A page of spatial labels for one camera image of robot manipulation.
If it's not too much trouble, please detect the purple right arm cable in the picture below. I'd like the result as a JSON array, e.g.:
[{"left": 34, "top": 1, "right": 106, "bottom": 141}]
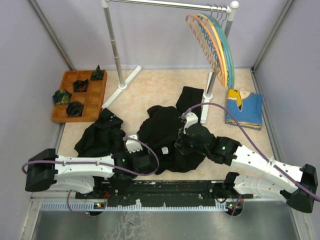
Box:
[{"left": 181, "top": 102, "right": 320, "bottom": 217}]

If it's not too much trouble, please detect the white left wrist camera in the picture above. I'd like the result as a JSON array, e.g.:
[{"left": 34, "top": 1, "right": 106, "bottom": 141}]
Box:
[{"left": 123, "top": 133, "right": 143, "bottom": 154}]

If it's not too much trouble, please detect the blue yellow folded shirt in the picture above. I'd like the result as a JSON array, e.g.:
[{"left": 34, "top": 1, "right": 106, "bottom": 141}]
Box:
[{"left": 226, "top": 88, "right": 263, "bottom": 131}]

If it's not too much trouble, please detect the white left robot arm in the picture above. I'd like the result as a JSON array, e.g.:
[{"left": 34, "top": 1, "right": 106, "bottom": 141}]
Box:
[{"left": 22, "top": 148, "right": 159, "bottom": 199}]

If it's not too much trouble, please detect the rolled black tie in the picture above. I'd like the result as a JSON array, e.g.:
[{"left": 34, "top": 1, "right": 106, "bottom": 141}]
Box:
[{"left": 66, "top": 101, "right": 84, "bottom": 117}]

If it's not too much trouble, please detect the wooden compartment tray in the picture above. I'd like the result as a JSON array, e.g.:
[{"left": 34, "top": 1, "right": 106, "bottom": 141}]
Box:
[{"left": 51, "top": 70, "right": 108, "bottom": 123}]

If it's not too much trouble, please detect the black button-up shirt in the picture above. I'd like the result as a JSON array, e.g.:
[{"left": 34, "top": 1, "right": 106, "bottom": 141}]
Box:
[{"left": 74, "top": 108, "right": 126, "bottom": 158}]

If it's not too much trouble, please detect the white clothes rack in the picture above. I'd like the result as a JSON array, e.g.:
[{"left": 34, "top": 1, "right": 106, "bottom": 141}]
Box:
[{"left": 101, "top": 0, "right": 240, "bottom": 124}]

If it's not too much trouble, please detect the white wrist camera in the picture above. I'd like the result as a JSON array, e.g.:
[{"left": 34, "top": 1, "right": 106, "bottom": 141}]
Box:
[
  {"left": 123, "top": 133, "right": 143, "bottom": 154},
  {"left": 181, "top": 111, "right": 198, "bottom": 134}
]

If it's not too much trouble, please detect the green floral folded cloth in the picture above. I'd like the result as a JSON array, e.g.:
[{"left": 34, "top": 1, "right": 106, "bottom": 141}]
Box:
[{"left": 52, "top": 89, "right": 72, "bottom": 105}]

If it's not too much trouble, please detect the dark orange patterned cloth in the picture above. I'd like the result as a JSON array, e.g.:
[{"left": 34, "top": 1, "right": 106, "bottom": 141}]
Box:
[{"left": 72, "top": 79, "right": 89, "bottom": 93}]

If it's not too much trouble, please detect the dark green pointed cloth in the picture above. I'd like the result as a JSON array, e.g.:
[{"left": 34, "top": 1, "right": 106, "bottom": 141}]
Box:
[{"left": 90, "top": 65, "right": 104, "bottom": 81}]

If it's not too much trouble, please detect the green hanger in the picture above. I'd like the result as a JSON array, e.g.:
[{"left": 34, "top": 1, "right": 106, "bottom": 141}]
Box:
[{"left": 204, "top": 13, "right": 235, "bottom": 89}]

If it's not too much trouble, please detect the black t-shirt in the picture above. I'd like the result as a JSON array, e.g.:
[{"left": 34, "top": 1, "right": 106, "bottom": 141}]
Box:
[{"left": 137, "top": 86, "right": 205, "bottom": 175}]

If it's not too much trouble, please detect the orange hanger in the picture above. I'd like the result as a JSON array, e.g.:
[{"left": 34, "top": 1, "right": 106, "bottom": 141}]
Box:
[{"left": 185, "top": 14, "right": 218, "bottom": 78}]

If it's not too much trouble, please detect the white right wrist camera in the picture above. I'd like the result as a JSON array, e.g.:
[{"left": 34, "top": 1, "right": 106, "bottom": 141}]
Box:
[{"left": 181, "top": 111, "right": 198, "bottom": 134}]

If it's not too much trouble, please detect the yellow hanger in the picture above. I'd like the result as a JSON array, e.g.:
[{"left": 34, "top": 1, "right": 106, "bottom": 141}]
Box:
[{"left": 186, "top": 13, "right": 234, "bottom": 88}]

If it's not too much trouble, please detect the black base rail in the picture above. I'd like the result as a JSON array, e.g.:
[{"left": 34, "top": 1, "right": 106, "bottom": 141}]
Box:
[{"left": 102, "top": 179, "right": 253, "bottom": 208}]

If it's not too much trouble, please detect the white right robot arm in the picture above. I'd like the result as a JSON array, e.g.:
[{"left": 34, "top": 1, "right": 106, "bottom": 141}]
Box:
[{"left": 175, "top": 123, "right": 318, "bottom": 214}]

